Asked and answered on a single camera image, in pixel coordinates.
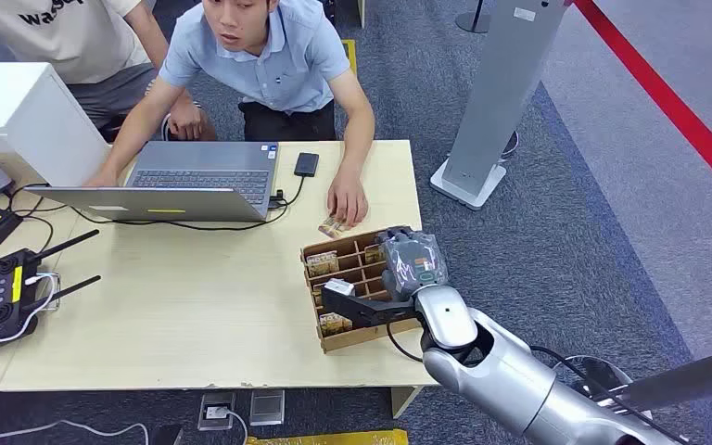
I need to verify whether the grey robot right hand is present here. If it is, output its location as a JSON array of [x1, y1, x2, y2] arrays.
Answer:
[[379, 225, 450, 303]]

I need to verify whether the person's hand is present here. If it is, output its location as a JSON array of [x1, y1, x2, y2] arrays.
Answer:
[[167, 101, 208, 142]]

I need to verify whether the person's right hand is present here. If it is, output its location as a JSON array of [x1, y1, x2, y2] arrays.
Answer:
[[83, 170, 121, 189]]

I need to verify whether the person's left hand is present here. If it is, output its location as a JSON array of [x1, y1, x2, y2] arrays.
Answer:
[[326, 171, 370, 229]]

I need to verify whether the wooden card organizer box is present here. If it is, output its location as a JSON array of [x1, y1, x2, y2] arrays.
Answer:
[[299, 227, 423, 355]]

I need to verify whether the person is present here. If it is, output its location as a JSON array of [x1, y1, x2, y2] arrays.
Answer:
[[0, 0, 217, 144], [83, 0, 376, 230]]

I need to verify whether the grey laptop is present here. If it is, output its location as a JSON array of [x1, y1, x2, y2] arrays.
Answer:
[[24, 140, 281, 224]]

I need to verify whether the black external drive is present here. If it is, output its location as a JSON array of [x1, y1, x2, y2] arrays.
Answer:
[[293, 151, 321, 179]]

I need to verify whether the white box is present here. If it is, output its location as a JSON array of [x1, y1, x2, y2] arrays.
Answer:
[[0, 61, 112, 189]]

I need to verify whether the yellow sign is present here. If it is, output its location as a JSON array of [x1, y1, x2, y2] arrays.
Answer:
[[340, 38, 359, 79]]

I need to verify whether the black remote controller with antennas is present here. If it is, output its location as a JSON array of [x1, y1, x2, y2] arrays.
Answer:
[[0, 228, 103, 362]]

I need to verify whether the light wooden desk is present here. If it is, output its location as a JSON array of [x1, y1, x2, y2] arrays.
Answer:
[[0, 139, 440, 420]]

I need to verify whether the silver kiosk stand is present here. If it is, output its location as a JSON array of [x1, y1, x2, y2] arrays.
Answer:
[[428, 0, 573, 212]]

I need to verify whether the yellow strip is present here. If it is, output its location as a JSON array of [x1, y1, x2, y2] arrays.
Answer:
[[244, 428, 410, 445]]

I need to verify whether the floor socket cover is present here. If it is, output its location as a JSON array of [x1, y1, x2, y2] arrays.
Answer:
[[248, 388, 286, 428]]

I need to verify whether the round metal base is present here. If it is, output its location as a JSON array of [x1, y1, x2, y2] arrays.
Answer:
[[551, 354, 655, 431]]

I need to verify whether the round stanchion base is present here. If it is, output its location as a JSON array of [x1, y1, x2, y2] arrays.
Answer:
[[453, 0, 493, 35]]

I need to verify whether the floor socket with plug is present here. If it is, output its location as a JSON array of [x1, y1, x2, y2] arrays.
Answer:
[[196, 390, 238, 433]]

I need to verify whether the dark metal pole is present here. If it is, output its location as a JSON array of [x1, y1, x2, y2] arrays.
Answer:
[[601, 345, 712, 413]]

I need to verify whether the red barrier belt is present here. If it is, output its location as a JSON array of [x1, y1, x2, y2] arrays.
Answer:
[[572, 0, 712, 212]]

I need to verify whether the thin black cable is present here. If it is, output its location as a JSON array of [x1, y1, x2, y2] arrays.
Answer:
[[4, 182, 57, 254]]

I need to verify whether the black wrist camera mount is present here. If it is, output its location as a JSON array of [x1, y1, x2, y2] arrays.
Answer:
[[321, 277, 423, 330]]

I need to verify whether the black laptop cable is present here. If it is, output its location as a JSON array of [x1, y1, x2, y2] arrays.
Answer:
[[70, 174, 308, 234]]

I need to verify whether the white controller cable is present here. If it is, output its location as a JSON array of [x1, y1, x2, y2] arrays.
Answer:
[[0, 273, 62, 345]]

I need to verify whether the white floor cable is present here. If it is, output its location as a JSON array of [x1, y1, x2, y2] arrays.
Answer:
[[0, 418, 151, 445]]

